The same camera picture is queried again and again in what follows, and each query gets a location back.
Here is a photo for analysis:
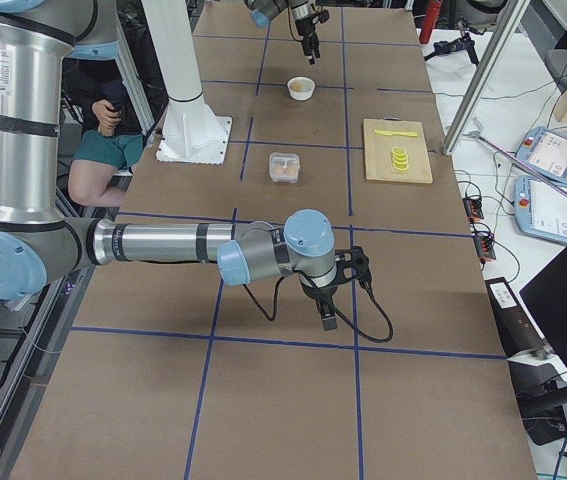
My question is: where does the yellow plastic knife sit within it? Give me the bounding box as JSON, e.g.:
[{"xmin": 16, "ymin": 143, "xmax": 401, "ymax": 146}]
[{"xmin": 373, "ymin": 129, "xmax": 419, "ymax": 138}]

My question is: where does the aluminium frame post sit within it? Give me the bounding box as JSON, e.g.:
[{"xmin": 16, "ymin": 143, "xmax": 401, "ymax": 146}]
[{"xmin": 442, "ymin": 0, "xmax": 530, "ymax": 155}]

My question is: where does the red cylinder bottle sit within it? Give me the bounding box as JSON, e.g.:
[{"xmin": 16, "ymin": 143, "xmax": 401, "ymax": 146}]
[{"xmin": 419, "ymin": 0, "xmax": 442, "ymax": 45}]

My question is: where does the bamboo cutting board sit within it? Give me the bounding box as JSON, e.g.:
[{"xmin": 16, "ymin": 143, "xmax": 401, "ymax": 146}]
[{"xmin": 363, "ymin": 119, "xmax": 433, "ymax": 184}]

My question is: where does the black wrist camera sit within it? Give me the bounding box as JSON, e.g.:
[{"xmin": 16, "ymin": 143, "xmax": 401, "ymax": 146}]
[{"xmin": 332, "ymin": 246, "xmax": 372, "ymax": 290}]

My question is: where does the blue teach pendant near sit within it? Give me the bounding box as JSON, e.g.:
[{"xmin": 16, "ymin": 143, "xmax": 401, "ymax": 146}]
[{"xmin": 514, "ymin": 176, "xmax": 567, "ymax": 245}]

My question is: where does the black box with white label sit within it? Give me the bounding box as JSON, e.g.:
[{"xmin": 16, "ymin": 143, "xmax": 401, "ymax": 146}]
[{"xmin": 485, "ymin": 277, "xmax": 551, "ymax": 360}]

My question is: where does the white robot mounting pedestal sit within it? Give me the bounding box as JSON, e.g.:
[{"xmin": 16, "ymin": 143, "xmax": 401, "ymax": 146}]
[{"xmin": 143, "ymin": 0, "xmax": 232, "ymax": 165}]

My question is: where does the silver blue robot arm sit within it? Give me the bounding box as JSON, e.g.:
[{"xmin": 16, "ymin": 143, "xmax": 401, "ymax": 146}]
[
  {"xmin": 244, "ymin": 0, "xmax": 330, "ymax": 65},
  {"xmin": 0, "ymin": 1, "xmax": 344, "ymax": 330}
]

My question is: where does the blue teach pendant far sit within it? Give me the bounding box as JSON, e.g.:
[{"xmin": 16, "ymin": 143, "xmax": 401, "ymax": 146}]
[{"xmin": 515, "ymin": 126, "xmax": 567, "ymax": 184}]

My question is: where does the black tripod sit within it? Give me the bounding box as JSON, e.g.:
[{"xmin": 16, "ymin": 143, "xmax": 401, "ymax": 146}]
[{"xmin": 424, "ymin": 18, "xmax": 485, "ymax": 67}]

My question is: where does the seated person in black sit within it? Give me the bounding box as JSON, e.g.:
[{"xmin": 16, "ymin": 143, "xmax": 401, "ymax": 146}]
[{"xmin": 64, "ymin": 60, "xmax": 145, "ymax": 208}]

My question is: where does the blue teach pendant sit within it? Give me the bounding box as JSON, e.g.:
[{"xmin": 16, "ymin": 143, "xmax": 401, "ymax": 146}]
[
  {"xmin": 515, "ymin": 126, "xmax": 567, "ymax": 184},
  {"xmin": 514, "ymin": 176, "xmax": 567, "ymax": 245}
]

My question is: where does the clear plastic egg carton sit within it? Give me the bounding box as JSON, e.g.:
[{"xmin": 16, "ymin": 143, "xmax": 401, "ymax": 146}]
[{"xmin": 268, "ymin": 152, "xmax": 300, "ymax": 183}]

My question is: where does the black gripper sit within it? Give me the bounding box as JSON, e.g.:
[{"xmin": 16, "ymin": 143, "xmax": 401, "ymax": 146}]
[
  {"xmin": 292, "ymin": 13, "xmax": 329, "ymax": 65},
  {"xmin": 300, "ymin": 278, "xmax": 338, "ymax": 331}
]

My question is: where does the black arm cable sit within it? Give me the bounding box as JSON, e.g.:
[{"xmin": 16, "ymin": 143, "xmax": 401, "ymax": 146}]
[{"xmin": 240, "ymin": 269, "xmax": 395, "ymax": 344}]

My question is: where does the white round bowl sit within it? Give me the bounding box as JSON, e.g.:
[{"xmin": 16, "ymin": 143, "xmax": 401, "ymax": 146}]
[{"xmin": 287, "ymin": 77, "xmax": 315, "ymax": 101}]

